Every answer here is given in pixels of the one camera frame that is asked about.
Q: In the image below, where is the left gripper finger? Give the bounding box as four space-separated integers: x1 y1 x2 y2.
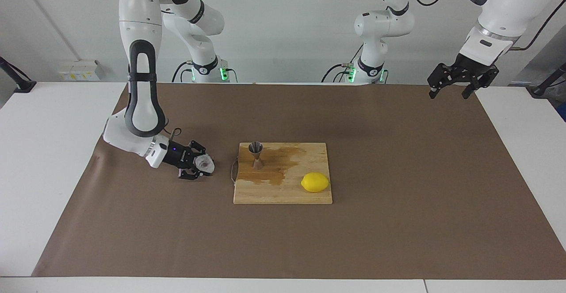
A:
427 63 452 99
462 69 500 99

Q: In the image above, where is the clear textured glass cup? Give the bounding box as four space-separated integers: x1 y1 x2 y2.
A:
195 154 216 175

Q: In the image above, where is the steel double jigger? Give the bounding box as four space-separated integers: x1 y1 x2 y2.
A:
248 141 265 171

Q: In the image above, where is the black clamp stand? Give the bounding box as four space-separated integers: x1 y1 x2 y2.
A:
0 57 37 93
531 62 566 99

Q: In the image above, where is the wooden cutting board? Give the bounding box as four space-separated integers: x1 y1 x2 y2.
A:
230 142 333 205

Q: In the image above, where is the yellow lemon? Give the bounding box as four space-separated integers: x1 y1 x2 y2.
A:
301 172 330 193

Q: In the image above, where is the brown paper table mat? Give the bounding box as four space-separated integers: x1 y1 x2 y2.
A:
32 82 566 280

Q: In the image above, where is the black right arm base cable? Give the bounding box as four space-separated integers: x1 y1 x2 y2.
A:
172 61 195 84

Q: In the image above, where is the black arm base cable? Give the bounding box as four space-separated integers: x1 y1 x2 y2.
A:
321 46 355 84
172 61 195 84

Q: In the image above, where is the black left arm base cable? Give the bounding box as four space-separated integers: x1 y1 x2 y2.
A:
321 46 355 84

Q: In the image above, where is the white wall socket box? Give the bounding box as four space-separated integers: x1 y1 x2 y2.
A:
57 60 101 82

